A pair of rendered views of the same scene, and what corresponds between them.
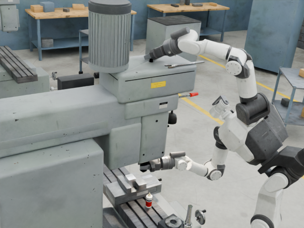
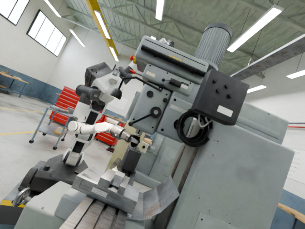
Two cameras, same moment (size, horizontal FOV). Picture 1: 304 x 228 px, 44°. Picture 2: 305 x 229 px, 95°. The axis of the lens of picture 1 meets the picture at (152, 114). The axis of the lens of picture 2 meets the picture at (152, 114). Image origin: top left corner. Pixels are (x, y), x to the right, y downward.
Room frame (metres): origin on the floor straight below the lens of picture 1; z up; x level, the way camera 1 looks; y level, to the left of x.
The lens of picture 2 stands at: (2.74, 0.58, 1.37)
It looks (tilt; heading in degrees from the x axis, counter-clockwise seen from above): 4 degrees up; 212
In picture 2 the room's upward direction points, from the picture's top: 23 degrees clockwise
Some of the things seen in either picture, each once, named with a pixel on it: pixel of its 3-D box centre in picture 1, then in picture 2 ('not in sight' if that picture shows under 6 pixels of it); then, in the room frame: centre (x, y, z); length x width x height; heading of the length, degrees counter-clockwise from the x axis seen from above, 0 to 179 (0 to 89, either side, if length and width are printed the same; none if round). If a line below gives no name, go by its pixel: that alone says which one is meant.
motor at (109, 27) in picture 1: (109, 35); (210, 51); (1.79, 0.23, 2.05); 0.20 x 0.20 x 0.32
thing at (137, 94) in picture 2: not in sight; (133, 106); (1.98, -0.07, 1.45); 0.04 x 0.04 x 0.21; 33
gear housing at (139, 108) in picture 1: (141, 98); (165, 84); (1.90, 0.06, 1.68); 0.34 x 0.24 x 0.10; 123
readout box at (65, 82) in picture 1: (75, 92); (219, 97); (2.04, 0.46, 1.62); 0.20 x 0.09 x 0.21; 123
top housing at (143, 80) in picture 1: (148, 75); (169, 67); (1.92, 0.04, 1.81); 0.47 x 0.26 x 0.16; 123
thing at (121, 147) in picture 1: (116, 136); (174, 119); (1.82, 0.19, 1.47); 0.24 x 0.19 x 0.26; 33
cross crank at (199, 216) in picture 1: (196, 218); (27, 198); (2.20, -0.39, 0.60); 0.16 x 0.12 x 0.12; 123
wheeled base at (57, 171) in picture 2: not in sight; (69, 165); (1.69, -0.82, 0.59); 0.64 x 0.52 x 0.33; 54
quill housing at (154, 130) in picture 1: (145, 130); (149, 109); (1.92, 0.03, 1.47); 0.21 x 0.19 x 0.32; 33
